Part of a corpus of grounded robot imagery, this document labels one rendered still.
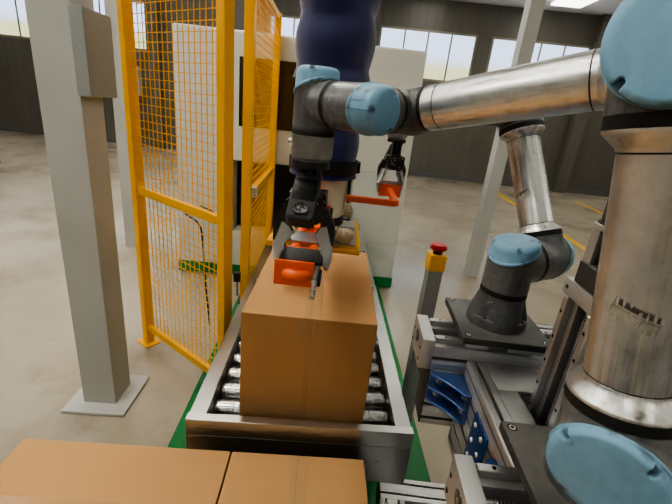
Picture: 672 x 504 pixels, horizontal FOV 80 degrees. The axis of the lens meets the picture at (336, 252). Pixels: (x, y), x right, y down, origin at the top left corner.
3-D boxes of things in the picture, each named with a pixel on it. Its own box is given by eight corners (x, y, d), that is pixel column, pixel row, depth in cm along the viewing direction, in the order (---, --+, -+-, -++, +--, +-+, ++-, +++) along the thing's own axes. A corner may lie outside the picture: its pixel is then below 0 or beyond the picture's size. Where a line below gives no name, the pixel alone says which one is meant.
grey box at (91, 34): (105, 96, 167) (98, 15, 157) (118, 98, 168) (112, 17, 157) (77, 95, 149) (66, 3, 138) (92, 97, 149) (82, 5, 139)
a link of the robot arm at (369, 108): (419, 88, 63) (366, 84, 70) (374, 79, 55) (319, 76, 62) (410, 139, 66) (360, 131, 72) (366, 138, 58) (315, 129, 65)
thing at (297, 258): (280, 266, 83) (281, 244, 81) (315, 270, 83) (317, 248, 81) (273, 283, 75) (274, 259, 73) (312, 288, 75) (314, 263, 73)
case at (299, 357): (270, 324, 185) (274, 243, 172) (355, 332, 186) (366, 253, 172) (238, 420, 129) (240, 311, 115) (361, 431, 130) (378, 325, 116)
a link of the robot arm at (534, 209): (508, 285, 110) (478, 92, 112) (540, 277, 117) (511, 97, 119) (550, 283, 99) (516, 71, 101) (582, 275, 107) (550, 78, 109)
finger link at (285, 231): (281, 256, 83) (301, 219, 80) (276, 267, 77) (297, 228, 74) (268, 249, 82) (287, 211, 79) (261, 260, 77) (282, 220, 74)
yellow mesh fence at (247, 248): (262, 277, 363) (272, 14, 290) (273, 278, 363) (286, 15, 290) (233, 352, 253) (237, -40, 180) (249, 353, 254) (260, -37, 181)
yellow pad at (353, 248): (331, 221, 155) (333, 209, 153) (357, 224, 155) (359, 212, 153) (327, 252, 123) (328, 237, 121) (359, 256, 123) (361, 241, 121)
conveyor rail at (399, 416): (351, 244, 349) (354, 223, 343) (357, 244, 349) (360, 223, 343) (387, 473, 133) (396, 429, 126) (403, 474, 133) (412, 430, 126)
